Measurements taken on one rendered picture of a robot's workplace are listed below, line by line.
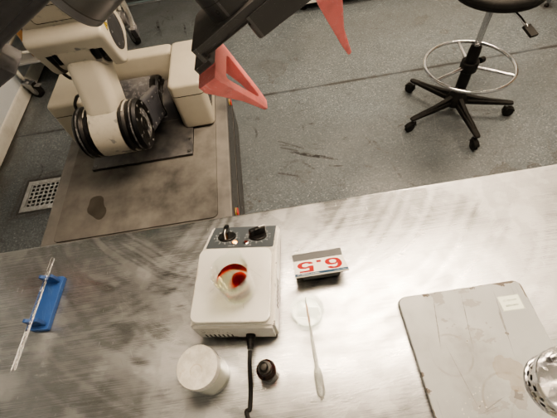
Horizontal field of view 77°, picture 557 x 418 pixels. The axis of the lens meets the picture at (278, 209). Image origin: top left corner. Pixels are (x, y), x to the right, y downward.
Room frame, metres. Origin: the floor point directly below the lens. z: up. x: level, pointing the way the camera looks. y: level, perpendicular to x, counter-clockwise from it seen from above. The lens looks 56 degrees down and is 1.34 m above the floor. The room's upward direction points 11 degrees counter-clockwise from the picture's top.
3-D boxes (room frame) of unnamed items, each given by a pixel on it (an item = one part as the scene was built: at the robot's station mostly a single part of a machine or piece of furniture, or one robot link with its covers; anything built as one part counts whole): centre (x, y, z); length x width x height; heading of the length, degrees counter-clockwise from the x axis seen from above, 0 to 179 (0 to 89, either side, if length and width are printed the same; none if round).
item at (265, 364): (0.10, 0.06, 0.79); 0.03 x 0.03 x 0.07
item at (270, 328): (0.24, 0.09, 0.79); 0.22 x 0.13 x 0.08; 170
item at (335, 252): (0.25, -0.05, 0.77); 0.09 x 0.06 x 0.04; 88
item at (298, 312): (0.18, -0.01, 0.76); 0.06 x 0.06 x 0.02
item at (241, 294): (0.21, 0.08, 0.87); 0.06 x 0.05 x 0.08; 157
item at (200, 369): (0.11, 0.15, 0.79); 0.06 x 0.06 x 0.08
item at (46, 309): (0.29, 0.45, 0.77); 0.10 x 0.03 x 0.04; 173
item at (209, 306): (0.22, 0.09, 0.83); 0.12 x 0.12 x 0.01; 80
